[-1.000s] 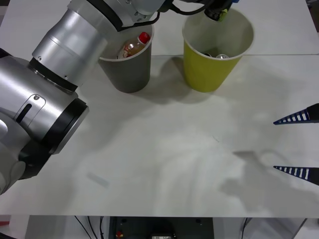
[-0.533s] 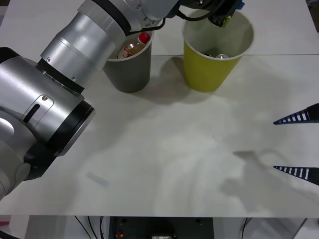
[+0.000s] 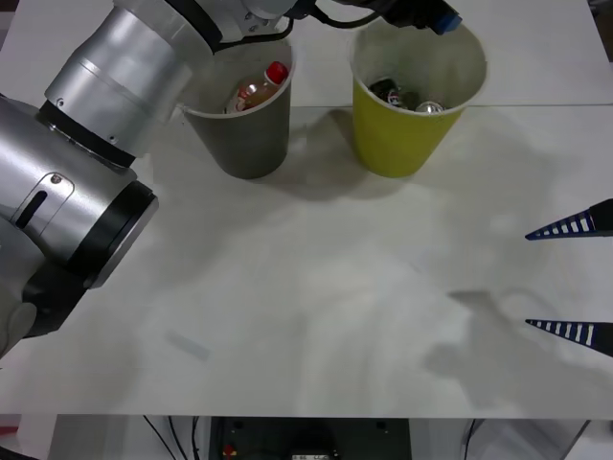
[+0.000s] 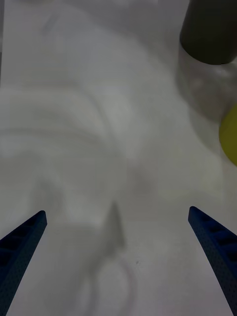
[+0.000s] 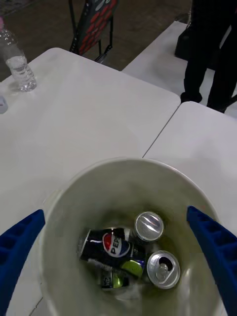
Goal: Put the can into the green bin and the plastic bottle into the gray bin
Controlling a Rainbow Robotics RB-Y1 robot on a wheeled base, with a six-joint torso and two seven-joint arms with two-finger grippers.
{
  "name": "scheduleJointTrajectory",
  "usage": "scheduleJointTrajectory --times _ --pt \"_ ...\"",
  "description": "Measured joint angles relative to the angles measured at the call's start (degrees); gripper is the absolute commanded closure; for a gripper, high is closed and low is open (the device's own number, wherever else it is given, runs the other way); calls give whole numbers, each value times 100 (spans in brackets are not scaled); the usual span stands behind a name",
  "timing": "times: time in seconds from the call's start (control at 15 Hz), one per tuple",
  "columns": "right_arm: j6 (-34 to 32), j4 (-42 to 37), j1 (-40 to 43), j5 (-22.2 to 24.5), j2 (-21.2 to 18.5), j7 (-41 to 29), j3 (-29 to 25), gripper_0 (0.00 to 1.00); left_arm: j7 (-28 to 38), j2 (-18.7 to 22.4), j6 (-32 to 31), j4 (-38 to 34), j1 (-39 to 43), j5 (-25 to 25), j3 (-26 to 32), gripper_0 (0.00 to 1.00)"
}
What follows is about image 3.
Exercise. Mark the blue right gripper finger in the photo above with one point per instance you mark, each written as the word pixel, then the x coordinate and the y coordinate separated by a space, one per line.
pixel 574 330
pixel 574 225

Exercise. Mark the red-capped plastic bottle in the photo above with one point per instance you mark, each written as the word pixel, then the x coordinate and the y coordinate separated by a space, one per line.
pixel 256 88

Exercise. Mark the silver drink can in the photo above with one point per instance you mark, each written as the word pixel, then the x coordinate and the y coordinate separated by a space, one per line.
pixel 431 107

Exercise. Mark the grey plastic waste bin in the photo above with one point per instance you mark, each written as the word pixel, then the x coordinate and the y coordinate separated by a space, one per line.
pixel 254 139

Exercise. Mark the black robot torso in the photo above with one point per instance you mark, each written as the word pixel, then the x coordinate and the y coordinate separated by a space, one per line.
pixel 311 438

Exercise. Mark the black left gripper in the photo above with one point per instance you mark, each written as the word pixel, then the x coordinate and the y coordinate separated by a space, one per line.
pixel 412 12

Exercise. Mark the silver-grey left robot arm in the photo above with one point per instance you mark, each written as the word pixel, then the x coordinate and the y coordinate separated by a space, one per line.
pixel 120 76

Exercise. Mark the yellow-green plastic waste bin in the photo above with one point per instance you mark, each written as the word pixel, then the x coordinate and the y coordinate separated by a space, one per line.
pixel 402 139

